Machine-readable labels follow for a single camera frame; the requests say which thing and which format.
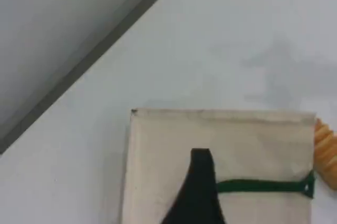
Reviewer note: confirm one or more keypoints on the striped golden bread roll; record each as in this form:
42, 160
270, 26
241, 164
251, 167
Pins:
326, 153

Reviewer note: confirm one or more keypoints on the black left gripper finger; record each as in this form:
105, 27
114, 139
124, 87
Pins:
198, 197

